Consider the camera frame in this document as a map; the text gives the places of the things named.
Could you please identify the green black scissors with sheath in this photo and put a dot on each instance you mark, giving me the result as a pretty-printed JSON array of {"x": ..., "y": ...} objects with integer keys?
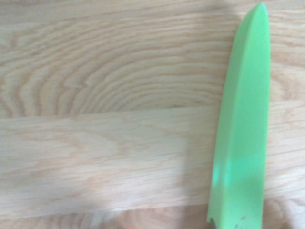
[{"x": 245, "y": 119}]

